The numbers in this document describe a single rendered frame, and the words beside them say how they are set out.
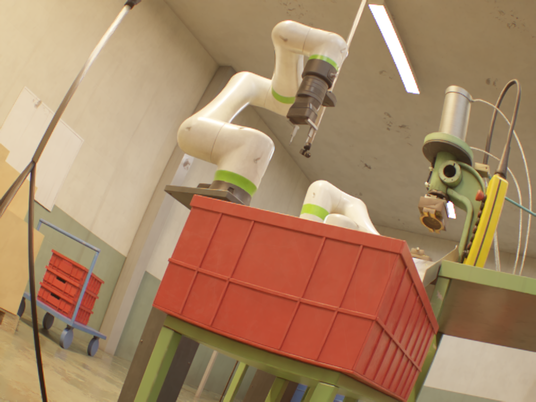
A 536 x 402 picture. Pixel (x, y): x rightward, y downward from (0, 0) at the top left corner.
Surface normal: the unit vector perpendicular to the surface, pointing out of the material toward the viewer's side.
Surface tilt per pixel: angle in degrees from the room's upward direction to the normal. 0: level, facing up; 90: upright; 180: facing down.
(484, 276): 90
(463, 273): 90
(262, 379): 90
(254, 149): 90
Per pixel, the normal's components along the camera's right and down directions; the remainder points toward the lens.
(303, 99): -0.61, -0.33
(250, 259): -0.40, -0.43
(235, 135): 0.00, -0.39
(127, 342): 0.83, 0.18
